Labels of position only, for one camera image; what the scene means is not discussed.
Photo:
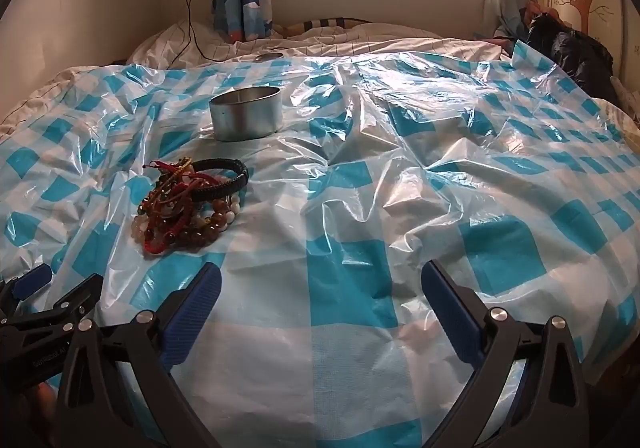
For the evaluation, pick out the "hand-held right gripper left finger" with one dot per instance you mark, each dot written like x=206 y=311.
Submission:
x=192 y=308

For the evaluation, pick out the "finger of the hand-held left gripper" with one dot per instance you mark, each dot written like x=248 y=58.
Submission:
x=32 y=279
x=75 y=295

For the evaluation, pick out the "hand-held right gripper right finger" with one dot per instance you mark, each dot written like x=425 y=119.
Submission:
x=450 y=313

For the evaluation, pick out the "round metal tin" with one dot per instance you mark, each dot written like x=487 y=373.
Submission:
x=245 y=116

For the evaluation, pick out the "blue white checked plastic sheet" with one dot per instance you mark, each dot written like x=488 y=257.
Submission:
x=380 y=178

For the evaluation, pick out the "round metal tin lid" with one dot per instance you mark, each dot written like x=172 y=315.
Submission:
x=268 y=57

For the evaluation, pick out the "black plastic bag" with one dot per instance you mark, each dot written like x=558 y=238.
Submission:
x=570 y=53

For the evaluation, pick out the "striped pillow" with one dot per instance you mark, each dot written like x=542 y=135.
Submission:
x=325 y=23

